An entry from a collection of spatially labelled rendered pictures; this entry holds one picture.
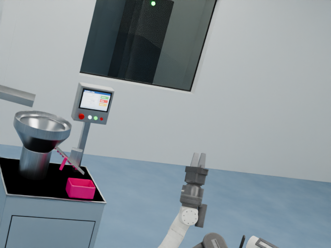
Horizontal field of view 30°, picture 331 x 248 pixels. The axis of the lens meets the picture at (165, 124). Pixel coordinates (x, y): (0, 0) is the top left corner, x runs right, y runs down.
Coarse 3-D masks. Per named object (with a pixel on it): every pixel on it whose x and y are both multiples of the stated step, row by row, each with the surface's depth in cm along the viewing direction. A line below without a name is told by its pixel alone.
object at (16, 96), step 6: (0, 90) 445; (6, 90) 445; (12, 90) 446; (18, 90) 446; (0, 96) 430; (6, 96) 430; (12, 96) 431; (18, 96) 431; (24, 96) 448; (30, 96) 449; (18, 102) 432; (24, 102) 433; (30, 102) 433
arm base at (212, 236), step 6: (210, 234) 257; (216, 234) 258; (204, 240) 255; (210, 240) 256; (216, 240) 256; (222, 240) 257; (204, 246) 254; (210, 246) 254; (216, 246) 254; (222, 246) 255
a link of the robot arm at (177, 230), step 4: (176, 216) 251; (176, 220) 250; (172, 224) 249; (176, 224) 250; (180, 224) 250; (184, 224) 250; (172, 228) 247; (176, 228) 249; (180, 228) 249; (184, 228) 250; (168, 232) 245; (172, 232) 243; (176, 232) 249; (180, 232) 248; (184, 232) 249; (172, 236) 243; (176, 236) 242; (180, 236) 243; (180, 240) 243
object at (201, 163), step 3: (201, 153) 247; (201, 156) 247; (204, 156) 248; (201, 159) 247; (204, 159) 248; (198, 162) 247; (201, 162) 247; (204, 162) 248; (198, 165) 246; (201, 165) 246; (204, 165) 248
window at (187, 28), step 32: (96, 0) 630; (128, 0) 641; (160, 0) 653; (192, 0) 666; (96, 32) 642; (128, 32) 654; (160, 32) 666; (192, 32) 679; (96, 64) 654; (128, 64) 667; (160, 64) 680; (192, 64) 693
